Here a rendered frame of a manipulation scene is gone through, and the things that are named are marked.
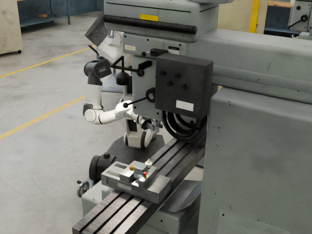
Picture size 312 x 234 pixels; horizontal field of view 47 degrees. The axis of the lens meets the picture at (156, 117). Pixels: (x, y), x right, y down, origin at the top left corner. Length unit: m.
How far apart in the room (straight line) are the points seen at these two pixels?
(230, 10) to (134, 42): 1.85
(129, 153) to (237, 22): 1.51
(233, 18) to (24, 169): 2.53
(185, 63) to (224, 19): 2.18
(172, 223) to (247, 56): 0.95
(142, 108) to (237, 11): 1.84
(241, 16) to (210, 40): 1.89
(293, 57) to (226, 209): 0.70
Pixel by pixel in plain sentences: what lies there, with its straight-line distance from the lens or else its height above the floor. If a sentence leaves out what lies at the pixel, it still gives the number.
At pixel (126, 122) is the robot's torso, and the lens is 2.72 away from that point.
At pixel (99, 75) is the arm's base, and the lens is 2.18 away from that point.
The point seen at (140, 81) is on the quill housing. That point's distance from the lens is 1.74.
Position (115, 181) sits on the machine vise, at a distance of 1.95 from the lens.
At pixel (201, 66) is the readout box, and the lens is 1.27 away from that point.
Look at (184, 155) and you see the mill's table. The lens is 2.28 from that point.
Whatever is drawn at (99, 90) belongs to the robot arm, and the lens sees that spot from 2.20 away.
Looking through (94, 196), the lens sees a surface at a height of 0.71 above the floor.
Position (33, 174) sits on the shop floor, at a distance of 3.86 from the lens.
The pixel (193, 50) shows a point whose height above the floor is 1.70.
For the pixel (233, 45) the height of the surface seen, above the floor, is 1.74.
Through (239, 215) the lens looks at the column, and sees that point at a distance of 1.66.
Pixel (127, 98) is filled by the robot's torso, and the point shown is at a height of 1.10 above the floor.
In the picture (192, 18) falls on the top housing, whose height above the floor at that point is 1.83.
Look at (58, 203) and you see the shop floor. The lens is 3.42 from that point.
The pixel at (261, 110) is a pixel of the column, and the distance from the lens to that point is 1.40.
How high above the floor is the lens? 2.09
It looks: 25 degrees down
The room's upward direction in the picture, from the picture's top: 2 degrees clockwise
